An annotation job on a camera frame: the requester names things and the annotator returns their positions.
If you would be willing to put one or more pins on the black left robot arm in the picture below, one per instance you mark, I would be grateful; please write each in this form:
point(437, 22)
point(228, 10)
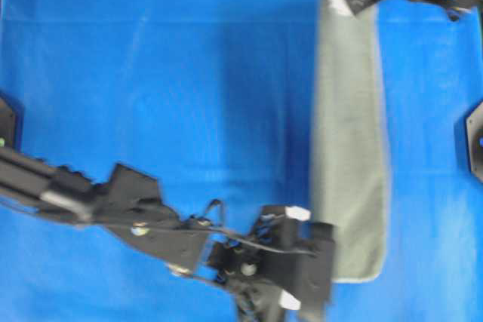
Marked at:
point(129, 205)

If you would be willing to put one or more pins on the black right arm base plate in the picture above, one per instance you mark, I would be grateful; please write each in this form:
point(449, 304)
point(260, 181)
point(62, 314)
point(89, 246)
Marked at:
point(468, 142)

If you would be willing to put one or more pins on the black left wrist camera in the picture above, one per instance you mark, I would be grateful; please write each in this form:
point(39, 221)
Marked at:
point(317, 268)

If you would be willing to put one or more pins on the grey towel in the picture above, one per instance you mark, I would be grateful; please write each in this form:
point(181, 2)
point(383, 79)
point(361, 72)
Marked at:
point(349, 160)

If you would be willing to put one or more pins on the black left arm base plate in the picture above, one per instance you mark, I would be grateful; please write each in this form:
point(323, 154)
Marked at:
point(12, 115)

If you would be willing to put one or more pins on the blue table cloth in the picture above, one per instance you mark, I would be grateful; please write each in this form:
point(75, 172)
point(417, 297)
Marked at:
point(216, 99)

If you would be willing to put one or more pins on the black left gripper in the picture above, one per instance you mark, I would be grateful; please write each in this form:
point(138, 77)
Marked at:
point(261, 269)

